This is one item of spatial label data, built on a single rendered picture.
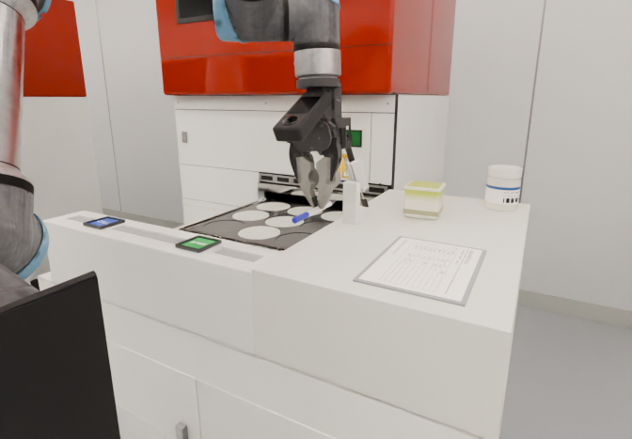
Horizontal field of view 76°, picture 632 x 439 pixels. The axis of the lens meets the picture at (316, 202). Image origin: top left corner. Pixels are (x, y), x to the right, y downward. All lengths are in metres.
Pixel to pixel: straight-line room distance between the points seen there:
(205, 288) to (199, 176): 0.88
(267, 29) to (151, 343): 0.59
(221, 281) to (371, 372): 0.26
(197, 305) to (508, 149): 2.13
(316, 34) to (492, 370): 0.51
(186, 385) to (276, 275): 0.33
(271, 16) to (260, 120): 0.70
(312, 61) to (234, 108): 0.76
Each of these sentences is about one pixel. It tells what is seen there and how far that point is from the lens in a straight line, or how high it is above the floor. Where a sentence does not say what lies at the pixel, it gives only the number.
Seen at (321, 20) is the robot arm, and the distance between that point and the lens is 0.67.
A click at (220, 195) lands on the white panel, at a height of 0.87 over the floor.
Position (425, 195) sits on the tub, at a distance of 0.86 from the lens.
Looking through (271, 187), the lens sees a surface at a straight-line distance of 1.32.
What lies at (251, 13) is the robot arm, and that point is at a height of 1.33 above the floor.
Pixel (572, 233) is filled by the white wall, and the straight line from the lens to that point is 2.66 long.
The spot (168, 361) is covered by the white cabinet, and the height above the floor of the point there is 0.74.
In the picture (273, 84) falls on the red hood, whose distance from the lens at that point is 1.24.
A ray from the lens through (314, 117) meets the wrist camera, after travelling 0.62.
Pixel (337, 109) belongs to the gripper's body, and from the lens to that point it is 0.71.
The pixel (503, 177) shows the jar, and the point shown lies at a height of 1.04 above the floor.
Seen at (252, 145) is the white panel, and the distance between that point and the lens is 1.35.
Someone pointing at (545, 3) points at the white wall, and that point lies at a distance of 2.60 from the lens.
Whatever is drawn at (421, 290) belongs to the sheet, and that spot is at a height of 0.97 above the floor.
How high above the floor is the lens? 1.21
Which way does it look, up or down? 14 degrees down
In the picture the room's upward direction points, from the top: straight up
